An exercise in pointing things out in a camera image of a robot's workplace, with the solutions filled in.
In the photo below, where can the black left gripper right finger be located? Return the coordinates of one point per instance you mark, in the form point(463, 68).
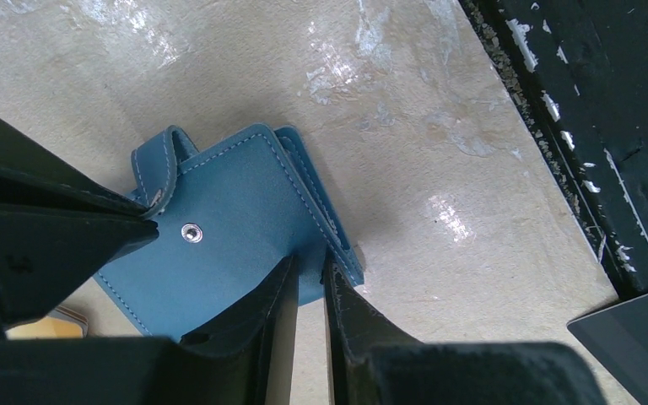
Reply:
point(372, 361)

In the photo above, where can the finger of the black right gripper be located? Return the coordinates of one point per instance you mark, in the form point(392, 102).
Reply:
point(46, 254)
point(31, 175)

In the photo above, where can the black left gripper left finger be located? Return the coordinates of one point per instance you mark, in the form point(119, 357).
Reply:
point(244, 355)

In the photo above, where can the orange credit card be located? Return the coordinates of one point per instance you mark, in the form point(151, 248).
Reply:
point(59, 323)

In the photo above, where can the blue leather card holder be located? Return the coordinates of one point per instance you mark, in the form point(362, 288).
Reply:
point(226, 217)

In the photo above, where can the black block on base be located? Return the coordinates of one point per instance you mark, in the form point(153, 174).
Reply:
point(617, 336)

